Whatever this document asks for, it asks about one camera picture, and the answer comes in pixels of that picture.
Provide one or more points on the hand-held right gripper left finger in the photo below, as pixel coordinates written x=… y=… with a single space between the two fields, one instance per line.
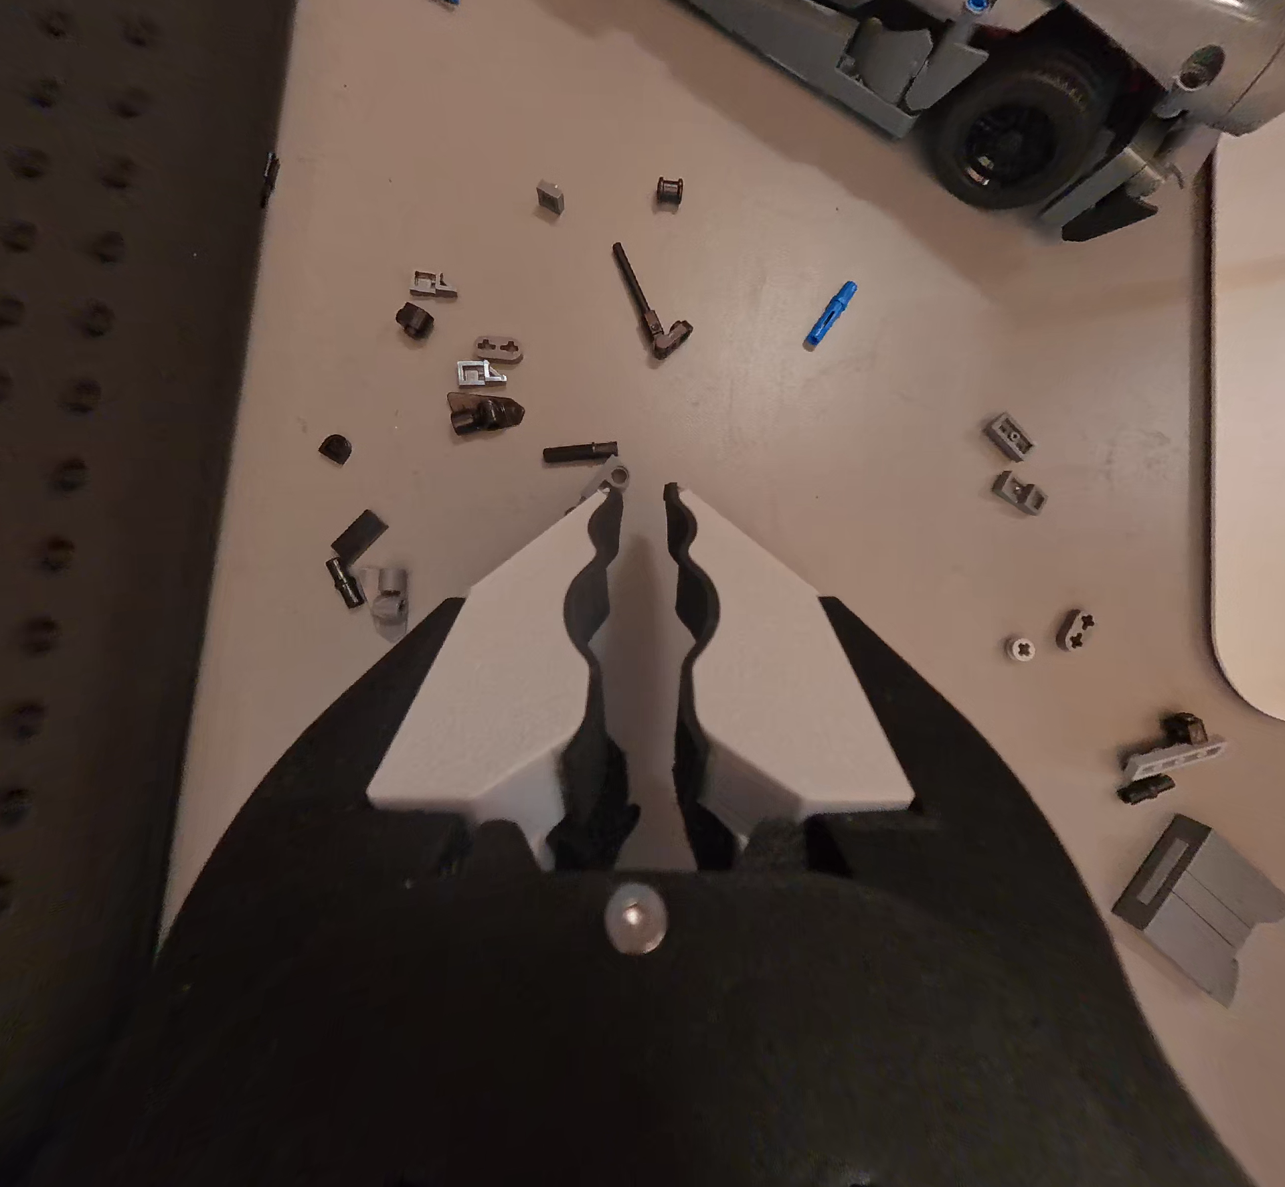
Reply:
x=472 y=706

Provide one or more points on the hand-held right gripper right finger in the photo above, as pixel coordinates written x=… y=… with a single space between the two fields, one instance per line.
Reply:
x=793 y=706

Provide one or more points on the grey lego pin connector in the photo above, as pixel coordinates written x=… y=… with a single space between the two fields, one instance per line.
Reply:
x=608 y=480

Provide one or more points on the small white round lego piece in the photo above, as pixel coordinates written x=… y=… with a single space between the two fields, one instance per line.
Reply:
x=1022 y=649

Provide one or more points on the scattered small dark lego pieces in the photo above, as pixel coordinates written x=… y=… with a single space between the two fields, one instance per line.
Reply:
x=482 y=413

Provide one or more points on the grey lego wedge block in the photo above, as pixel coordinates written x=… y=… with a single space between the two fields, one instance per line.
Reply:
x=1194 y=907

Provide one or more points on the grey beam with black pins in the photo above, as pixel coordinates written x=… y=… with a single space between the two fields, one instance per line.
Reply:
x=1170 y=756

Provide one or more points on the black perforated pad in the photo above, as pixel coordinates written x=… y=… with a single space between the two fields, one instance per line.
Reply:
x=130 y=405

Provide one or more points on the small grey lego bracket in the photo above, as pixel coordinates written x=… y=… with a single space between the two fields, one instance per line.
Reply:
x=1019 y=493
x=1010 y=437

